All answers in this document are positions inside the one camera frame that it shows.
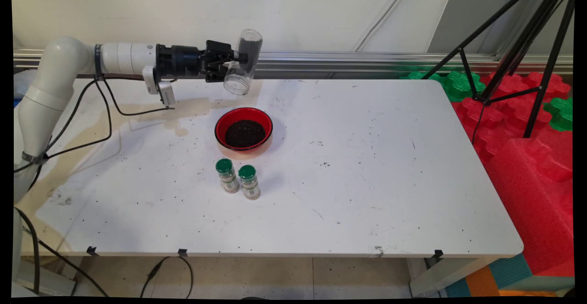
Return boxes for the white frame bar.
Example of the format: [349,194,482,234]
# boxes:
[16,260,77,296]

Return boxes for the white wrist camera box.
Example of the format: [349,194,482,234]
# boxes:
[142,66,177,108]

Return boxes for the white wall conduit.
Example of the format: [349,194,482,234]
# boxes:
[353,0,413,52]

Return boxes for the blue orange foam mat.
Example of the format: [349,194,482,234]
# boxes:
[445,254,575,298]

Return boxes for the red bowl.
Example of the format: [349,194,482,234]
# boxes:
[214,107,274,152]

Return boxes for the large red foam block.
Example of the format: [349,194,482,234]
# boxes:
[484,138,575,277]

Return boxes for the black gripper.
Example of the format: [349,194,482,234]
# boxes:
[156,40,249,83]

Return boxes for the white table leg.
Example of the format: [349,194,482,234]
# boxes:
[408,256,493,298]

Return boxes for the red foam puzzle pieces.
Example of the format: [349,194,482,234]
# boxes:
[452,71,574,165]

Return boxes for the black seeds pile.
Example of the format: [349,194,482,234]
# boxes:
[225,119,266,149]

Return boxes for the green foam piece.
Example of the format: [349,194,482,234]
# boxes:
[543,97,574,133]
[404,70,442,83]
[441,70,487,103]

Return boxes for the green lid spice jar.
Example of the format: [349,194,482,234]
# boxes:
[216,158,240,194]
[238,165,261,200]

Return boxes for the grey arm strap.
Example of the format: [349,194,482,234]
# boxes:
[21,151,49,165]

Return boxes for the aluminium wall rail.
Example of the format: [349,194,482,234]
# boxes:
[14,49,574,79]

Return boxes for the thick black floor cable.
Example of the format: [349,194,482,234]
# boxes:
[14,207,109,298]

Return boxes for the black tripod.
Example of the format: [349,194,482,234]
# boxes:
[421,0,576,138]

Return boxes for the clear plastic jar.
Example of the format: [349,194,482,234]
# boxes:
[223,29,264,96]

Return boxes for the black arm strap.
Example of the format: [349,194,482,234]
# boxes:
[94,44,105,81]

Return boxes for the black cable with plug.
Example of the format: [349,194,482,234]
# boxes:
[140,256,194,299]

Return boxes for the black camera cable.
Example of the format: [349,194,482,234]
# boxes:
[14,77,176,191]

